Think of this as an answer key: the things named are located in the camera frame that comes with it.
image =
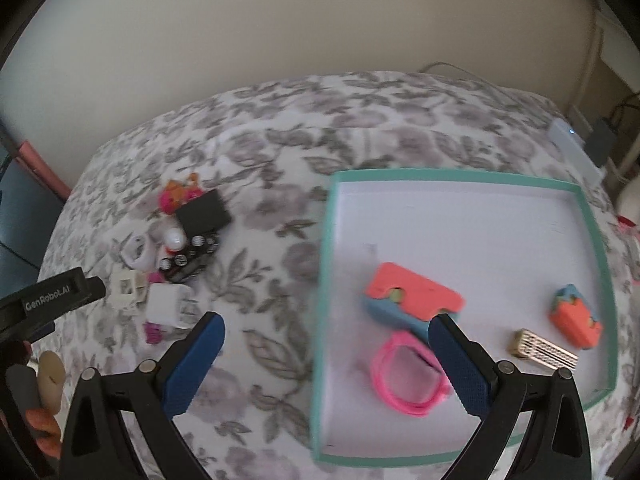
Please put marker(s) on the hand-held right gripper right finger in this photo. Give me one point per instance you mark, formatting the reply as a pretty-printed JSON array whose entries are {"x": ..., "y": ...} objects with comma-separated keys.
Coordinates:
[{"x": 460, "y": 370}]

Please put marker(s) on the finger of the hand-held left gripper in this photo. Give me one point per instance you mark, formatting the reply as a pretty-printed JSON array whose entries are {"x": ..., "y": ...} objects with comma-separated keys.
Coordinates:
[{"x": 89, "y": 287}]

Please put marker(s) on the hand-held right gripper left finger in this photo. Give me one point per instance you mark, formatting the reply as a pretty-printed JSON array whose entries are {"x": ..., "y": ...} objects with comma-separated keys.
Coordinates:
[{"x": 195, "y": 365}]

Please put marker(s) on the cream plastic holder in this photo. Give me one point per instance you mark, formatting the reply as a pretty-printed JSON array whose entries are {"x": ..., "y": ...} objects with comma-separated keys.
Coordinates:
[{"x": 122, "y": 302}]

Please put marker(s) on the white smartwatch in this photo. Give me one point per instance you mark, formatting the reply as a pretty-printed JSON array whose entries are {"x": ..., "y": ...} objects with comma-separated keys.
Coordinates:
[{"x": 131, "y": 260}]

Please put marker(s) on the white charger adapter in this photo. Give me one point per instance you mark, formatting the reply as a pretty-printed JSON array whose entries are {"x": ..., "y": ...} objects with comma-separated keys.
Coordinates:
[{"x": 162, "y": 302}]

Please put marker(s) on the pink smartwatch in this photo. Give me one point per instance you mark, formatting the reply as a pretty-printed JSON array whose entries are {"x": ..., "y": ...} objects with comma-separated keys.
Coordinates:
[{"x": 385, "y": 390}]

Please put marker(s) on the coral blue plastic toy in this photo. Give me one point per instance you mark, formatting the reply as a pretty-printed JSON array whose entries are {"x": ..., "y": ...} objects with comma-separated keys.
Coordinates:
[
  {"x": 415, "y": 292},
  {"x": 575, "y": 325}
]

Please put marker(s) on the red white toy bottle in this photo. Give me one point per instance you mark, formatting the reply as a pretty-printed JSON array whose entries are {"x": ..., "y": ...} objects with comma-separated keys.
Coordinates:
[{"x": 174, "y": 240}]

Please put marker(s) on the black toy car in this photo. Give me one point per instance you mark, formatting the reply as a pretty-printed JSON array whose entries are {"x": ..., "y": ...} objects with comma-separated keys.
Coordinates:
[{"x": 197, "y": 257}]

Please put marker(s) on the black charger adapter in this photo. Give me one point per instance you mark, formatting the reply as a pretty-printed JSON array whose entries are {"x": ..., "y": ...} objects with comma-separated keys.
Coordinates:
[{"x": 202, "y": 212}]

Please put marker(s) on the teal rimmed white tray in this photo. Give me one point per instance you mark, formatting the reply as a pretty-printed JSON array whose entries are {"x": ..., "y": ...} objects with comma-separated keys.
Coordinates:
[{"x": 450, "y": 230}]

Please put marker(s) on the person's left hand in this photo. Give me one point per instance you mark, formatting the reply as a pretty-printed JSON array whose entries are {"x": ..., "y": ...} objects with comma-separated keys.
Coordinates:
[{"x": 52, "y": 380}]

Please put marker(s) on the dark glass cabinet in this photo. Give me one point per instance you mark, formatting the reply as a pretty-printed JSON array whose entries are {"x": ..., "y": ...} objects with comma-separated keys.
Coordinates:
[{"x": 20, "y": 210}]

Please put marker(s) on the pink doll figure toy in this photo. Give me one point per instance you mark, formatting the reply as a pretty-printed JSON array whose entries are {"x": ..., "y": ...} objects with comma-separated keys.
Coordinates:
[{"x": 170, "y": 197}]

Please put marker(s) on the pink rolled mat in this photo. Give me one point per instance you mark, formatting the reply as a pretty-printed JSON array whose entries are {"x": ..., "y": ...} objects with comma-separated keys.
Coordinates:
[{"x": 42, "y": 167}]

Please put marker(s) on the floral bed blanket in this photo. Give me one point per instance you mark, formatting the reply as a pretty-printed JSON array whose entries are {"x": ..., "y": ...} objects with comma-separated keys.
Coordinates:
[{"x": 260, "y": 160}]

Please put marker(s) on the white power strip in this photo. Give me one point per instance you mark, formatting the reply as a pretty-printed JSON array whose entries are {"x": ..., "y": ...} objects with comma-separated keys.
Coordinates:
[{"x": 575, "y": 152}]

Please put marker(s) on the dark grey power adapter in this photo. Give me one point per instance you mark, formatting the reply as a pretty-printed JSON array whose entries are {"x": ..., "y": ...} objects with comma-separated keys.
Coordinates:
[{"x": 602, "y": 142}]

